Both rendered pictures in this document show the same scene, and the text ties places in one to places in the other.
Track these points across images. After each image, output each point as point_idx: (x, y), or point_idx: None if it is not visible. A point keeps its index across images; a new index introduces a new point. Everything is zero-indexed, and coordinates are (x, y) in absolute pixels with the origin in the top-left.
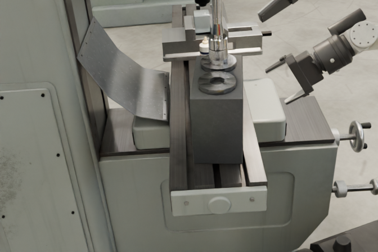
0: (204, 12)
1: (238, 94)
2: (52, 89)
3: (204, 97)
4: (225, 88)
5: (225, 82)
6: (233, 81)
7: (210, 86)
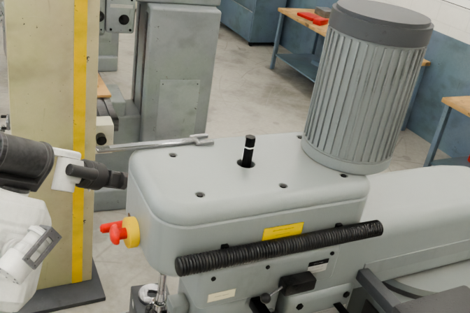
0: None
1: (135, 289)
2: None
3: (157, 284)
4: (143, 286)
5: (145, 292)
6: (140, 293)
7: (154, 287)
